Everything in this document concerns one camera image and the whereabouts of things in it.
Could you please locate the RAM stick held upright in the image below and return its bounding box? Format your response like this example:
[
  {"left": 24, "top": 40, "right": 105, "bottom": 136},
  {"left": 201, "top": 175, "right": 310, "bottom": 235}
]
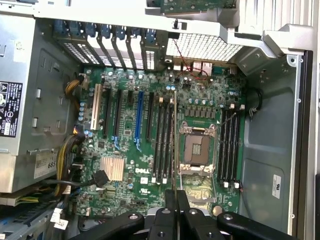
[{"left": 167, "top": 98, "right": 180, "bottom": 186}]

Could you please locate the black RAM slot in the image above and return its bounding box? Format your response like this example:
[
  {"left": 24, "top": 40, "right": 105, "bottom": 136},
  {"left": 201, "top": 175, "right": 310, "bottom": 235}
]
[
  {"left": 161, "top": 97, "right": 175, "bottom": 185},
  {"left": 228, "top": 104, "right": 240, "bottom": 189},
  {"left": 217, "top": 106, "right": 230, "bottom": 187},
  {"left": 223, "top": 102, "right": 236, "bottom": 189},
  {"left": 156, "top": 97, "right": 170, "bottom": 185},
  {"left": 233, "top": 104, "right": 245, "bottom": 190},
  {"left": 150, "top": 96, "right": 165, "bottom": 185}
]

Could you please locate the metal socket cover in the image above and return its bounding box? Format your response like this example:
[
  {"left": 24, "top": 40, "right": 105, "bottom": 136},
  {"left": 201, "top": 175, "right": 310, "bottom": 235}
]
[{"left": 178, "top": 171, "right": 218, "bottom": 204}]

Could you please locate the thin metal locking lever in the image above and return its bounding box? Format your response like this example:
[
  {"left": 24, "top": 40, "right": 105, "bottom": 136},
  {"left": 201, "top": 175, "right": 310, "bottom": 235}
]
[
  {"left": 178, "top": 173, "right": 185, "bottom": 195},
  {"left": 216, "top": 111, "right": 238, "bottom": 129}
]

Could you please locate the green Dell motherboard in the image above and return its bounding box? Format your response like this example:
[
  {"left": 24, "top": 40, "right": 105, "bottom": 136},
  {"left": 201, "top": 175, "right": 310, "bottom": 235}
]
[{"left": 74, "top": 66, "right": 247, "bottom": 218}]

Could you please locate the metal CPU socket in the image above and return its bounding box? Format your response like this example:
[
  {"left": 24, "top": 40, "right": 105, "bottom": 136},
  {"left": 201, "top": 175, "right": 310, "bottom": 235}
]
[{"left": 177, "top": 120, "right": 219, "bottom": 176}]

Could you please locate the silver finned heatsink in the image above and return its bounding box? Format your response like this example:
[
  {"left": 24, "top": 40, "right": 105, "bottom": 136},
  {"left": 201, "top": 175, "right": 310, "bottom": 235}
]
[{"left": 99, "top": 156, "right": 125, "bottom": 182}]

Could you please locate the white case sticker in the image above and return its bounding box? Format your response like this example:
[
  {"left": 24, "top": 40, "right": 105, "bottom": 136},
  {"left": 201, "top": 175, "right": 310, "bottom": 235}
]
[{"left": 271, "top": 173, "right": 285, "bottom": 200}]

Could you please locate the long black expansion slot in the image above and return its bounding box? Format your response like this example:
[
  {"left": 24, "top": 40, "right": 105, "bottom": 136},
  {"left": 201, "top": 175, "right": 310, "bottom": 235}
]
[
  {"left": 102, "top": 84, "right": 113, "bottom": 138},
  {"left": 113, "top": 87, "right": 123, "bottom": 138},
  {"left": 145, "top": 91, "right": 155, "bottom": 141}
]

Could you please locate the blue expansion slot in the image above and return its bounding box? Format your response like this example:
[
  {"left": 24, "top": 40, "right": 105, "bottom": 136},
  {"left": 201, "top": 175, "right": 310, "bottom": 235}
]
[{"left": 133, "top": 89, "right": 145, "bottom": 141}]

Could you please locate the silver open PC case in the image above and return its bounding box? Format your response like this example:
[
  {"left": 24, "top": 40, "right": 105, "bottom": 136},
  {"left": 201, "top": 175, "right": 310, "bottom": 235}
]
[{"left": 0, "top": 0, "right": 315, "bottom": 240}]

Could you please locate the white barcode sticker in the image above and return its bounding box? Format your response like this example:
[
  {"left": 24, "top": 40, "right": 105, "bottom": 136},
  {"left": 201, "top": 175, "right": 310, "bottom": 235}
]
[{"left": 33, "top": 151, "right": 59, "bottom": 180}]

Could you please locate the white expansion slot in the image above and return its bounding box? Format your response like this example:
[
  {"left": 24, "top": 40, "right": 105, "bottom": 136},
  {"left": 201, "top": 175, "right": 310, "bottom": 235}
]
[{"left": 90, "top": 83, "right": 103, "bottom": 131}]

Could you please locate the grey disk bay cage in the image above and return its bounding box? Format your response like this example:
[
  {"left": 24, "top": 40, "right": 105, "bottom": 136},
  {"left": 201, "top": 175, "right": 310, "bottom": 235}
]
[{"left": 0, "top": 197, "right": 76, "bottom": 240}]

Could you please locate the silver port block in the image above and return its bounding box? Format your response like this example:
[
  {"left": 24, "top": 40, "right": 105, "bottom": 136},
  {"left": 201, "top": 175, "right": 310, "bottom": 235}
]
[{"left": 171, "top": 56, "right": 238, "bottom": 76}]

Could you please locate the silver power supply unit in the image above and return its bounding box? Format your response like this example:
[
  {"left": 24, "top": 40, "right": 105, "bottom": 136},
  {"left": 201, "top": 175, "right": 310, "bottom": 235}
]
[{"left": 0, "top": 13, "right": 83, "bottom": 193}]

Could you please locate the blue card latch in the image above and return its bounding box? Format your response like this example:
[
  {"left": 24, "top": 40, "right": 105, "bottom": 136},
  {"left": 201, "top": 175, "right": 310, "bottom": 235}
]
[
  {"left": 69, "top": 20, "right": 83, "bottom": 36},
  {"left": 129, "top": 26, "right": 143, "bottom": 40},
  {"left": 113, "top": 24, "right": 128, "bottom": 41},
  {"left": 84, "top": 22, "right": 98, "bottom": 38},
  {"left": 99, "top": 23, "right": 113, "bottom": 40},
  {"left": 53, "top": 19, "right": 67, "bottom": 35},
  {"left": 144, "top": 27, "right": 158, "bottom": 47}
]

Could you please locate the black power supply label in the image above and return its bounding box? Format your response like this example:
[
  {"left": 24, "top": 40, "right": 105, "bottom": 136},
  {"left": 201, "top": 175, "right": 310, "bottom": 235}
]
[{"left": 0, "top": 81, "right": 24, "bottom": 138}]

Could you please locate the grey parts rack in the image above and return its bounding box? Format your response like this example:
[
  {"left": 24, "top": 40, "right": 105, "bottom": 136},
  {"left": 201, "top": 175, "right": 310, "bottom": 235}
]
[{"left": 144, "top": 0, "right": 241, "bottom": 35}]

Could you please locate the green graphics card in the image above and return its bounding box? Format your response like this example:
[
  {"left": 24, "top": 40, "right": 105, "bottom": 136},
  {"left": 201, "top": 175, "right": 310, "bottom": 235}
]
[{"left": 159, "top": 0, "right": 237, "bottom": 15}]

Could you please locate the black cable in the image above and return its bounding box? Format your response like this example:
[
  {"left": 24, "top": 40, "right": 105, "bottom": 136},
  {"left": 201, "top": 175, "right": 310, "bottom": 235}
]
[
  {"left": 237, "top": 179, "right": 255, "bottom": 221},
  {"left": 246, "top": 87, "right": 264, "bottom": 118}
]

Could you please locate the black wire plug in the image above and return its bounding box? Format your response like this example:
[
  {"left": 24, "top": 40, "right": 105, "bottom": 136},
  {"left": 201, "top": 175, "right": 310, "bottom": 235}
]
[{"left": 91, "top": 169, "right": 110, "bottom": 188}]

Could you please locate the white wire tag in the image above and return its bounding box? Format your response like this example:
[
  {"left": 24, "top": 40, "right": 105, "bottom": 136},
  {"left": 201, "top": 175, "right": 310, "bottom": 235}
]
[
  {"left": 53, "top": 219, "right": 69, "bottom": 230},
  {"left": 49, "top": 208, "right": 63, "bottom": 223}
]

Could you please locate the yellow black wire bundle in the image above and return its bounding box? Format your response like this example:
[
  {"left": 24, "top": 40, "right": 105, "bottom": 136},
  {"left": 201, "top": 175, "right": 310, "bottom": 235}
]
[{"left": 55, "top": 76, "right": 87, "bottom": 198}]

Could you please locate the red black twisted wire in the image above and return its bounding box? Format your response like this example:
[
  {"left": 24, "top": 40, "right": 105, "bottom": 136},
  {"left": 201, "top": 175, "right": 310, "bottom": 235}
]
[{"left": 173, "top": 38, "right": 209, "bottom": 81}]

